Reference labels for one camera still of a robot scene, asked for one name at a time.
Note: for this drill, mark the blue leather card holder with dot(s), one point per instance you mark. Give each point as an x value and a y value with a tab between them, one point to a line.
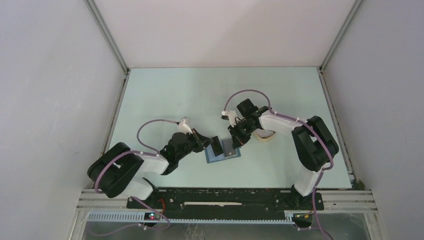
210	158

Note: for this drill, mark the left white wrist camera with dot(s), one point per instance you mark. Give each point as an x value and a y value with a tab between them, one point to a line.
183	126

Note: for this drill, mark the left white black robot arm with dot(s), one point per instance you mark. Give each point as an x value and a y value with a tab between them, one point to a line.
114	172

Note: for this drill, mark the white cable duct strip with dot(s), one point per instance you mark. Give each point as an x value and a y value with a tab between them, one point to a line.
140	217

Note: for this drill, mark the aluminium frame rail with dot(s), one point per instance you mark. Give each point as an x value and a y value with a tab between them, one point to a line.
334	201

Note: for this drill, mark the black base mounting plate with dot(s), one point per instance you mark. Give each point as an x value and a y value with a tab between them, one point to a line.
238	203

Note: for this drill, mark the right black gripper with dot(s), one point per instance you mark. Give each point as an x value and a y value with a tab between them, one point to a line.
237	140

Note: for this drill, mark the grey credit card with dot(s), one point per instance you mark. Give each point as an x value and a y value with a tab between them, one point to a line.
229	150

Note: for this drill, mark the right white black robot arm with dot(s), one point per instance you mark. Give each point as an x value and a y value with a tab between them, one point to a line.
314	144

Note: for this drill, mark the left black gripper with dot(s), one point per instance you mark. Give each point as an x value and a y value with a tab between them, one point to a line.
201	141

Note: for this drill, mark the oval wooden tray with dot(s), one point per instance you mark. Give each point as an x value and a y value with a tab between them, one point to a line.
264	135

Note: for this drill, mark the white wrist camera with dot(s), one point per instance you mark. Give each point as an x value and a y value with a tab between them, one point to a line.
230	116
183	126

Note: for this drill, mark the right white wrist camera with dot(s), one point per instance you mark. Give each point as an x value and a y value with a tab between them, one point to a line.
230	116

